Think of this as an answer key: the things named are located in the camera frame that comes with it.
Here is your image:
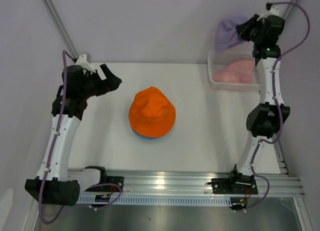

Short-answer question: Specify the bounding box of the white plastic basket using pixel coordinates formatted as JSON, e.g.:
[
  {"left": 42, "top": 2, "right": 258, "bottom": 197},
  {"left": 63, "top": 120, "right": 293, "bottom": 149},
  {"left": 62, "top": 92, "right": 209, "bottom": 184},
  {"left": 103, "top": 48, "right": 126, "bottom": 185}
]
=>
[{"left": 207, "top": 50, "right": 260, "bottom": 92}]

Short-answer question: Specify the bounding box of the pink bucket hat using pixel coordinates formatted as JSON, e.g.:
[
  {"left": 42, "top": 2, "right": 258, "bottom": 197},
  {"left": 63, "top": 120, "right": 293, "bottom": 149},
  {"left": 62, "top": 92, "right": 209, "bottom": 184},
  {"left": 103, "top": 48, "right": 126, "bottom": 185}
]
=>
[{"left": 213, "top": 60, "right": 255, "bottom": 84}]

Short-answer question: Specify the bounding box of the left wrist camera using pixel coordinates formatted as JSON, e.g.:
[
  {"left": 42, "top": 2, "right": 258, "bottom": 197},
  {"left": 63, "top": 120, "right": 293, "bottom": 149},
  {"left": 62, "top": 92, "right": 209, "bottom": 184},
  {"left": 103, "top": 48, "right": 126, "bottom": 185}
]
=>
[{"left": 75, "top": 53, "right": 96, "bottom": 73}]

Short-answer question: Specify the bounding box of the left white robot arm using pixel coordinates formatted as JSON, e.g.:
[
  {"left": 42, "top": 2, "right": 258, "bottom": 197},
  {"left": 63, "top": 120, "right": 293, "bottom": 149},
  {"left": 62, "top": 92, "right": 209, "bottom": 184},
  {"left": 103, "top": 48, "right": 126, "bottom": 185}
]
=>
[{"left": 24, "top": 63, "right": 122, "bottom": 206}]

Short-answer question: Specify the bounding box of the blue bucket hat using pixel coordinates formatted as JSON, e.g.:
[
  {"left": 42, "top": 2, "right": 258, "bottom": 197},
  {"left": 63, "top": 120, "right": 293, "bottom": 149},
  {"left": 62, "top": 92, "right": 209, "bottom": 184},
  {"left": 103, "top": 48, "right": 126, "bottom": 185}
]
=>
[{"left": 132, "top": 129, "right": 159, "bottom": 140}]

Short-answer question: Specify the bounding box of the orange bucket hat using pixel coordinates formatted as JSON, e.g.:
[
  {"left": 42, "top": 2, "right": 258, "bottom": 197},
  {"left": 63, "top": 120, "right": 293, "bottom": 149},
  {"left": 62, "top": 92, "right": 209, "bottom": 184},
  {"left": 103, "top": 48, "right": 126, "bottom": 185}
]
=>
[{"left": 128, "top": 86, "right": 176, "bottom": 139}]

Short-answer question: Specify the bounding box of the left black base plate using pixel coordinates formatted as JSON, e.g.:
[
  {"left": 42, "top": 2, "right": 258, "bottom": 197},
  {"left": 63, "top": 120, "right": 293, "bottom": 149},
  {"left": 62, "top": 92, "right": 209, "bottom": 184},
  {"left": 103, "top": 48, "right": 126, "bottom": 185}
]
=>
[{"left": 97, "top": 175, "right": 124, "bottom": 193}]

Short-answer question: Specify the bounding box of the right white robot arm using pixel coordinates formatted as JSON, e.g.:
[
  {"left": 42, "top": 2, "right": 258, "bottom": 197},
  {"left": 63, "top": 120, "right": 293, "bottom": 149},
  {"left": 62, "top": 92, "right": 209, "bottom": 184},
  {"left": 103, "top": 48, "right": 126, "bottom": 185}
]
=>
[{"left": 212, "top": 14, "right": 291, "bottom": 195}]

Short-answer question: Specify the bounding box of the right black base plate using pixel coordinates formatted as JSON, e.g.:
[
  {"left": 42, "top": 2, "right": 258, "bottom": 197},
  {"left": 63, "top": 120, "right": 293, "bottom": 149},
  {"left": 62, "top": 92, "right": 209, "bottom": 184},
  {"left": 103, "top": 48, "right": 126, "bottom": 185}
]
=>
[{"left": 207, "top": 178, "right": 258, "bottom": 195}]

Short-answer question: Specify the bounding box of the purple bucket hat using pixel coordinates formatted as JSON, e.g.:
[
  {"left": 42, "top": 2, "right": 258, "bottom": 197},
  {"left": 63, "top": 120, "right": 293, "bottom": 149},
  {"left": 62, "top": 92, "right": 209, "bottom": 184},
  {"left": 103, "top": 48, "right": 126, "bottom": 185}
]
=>
[{"left": 214, "top": 15, "right": 249, "bottom": 53}]

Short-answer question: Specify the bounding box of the aluminium mounting rail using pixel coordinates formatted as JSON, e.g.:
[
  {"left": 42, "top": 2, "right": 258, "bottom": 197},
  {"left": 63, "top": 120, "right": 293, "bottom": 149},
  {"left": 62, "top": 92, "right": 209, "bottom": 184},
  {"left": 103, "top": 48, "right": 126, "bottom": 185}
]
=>
[{"left": 67, "top": 150, "right": 306, "bottom": 198}]

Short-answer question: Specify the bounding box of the purple cable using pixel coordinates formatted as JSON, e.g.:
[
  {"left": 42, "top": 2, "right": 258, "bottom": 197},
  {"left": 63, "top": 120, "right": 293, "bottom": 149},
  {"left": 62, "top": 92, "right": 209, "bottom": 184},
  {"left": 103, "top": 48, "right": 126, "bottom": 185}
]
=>
[
  {"left": 232, "top": 1, "right": 311, "bottom": 213},
  {"left": 37, "top": 49, "right": 124, "bottom": 225}
]

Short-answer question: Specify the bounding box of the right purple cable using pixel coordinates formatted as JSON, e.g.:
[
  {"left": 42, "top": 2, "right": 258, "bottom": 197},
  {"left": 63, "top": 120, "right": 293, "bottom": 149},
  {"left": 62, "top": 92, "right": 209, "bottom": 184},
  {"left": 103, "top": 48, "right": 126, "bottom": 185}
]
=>
[{"left": 232, "top": 1, "right": 311, "bottom": 213}]

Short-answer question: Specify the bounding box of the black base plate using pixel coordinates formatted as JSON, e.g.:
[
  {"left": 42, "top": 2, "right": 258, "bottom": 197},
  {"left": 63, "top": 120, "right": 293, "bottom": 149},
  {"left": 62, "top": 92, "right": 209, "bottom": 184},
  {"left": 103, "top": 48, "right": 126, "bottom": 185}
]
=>
[
  {"left": 207, "top": 178, "right": 258, "bottom": 195},
  {"left": 97, "top": 175, "right": 124, "bottom": 193}
]

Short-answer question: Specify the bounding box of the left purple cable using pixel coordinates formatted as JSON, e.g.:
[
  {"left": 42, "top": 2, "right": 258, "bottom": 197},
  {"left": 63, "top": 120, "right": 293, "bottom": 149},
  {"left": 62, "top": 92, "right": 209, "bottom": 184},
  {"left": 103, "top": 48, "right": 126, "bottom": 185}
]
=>
[{"left": 37, "top": 49, "right": 124, "bottom": 225}]

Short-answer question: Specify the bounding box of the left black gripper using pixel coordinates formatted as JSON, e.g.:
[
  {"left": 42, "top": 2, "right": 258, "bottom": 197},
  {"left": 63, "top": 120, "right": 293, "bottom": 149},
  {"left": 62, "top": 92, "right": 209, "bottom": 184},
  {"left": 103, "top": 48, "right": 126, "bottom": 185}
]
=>
[{"left": 79, "top": 64, "right": 121, "bottom": 100}]

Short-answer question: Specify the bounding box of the white slotted cable duct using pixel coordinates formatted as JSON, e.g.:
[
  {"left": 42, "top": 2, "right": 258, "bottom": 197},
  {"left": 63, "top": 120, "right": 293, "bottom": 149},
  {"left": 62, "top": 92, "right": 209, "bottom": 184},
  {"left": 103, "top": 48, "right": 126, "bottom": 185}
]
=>
[{"left": 77, "top": 194, "right": 232, "bottom": 207}]

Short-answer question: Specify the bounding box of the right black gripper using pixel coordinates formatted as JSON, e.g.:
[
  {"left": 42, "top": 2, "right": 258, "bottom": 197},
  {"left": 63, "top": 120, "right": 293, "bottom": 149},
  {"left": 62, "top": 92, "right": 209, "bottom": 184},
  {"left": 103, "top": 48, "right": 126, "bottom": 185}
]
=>
[{"left": 235, "top": 14, "right": 265, "bottom": 44}]

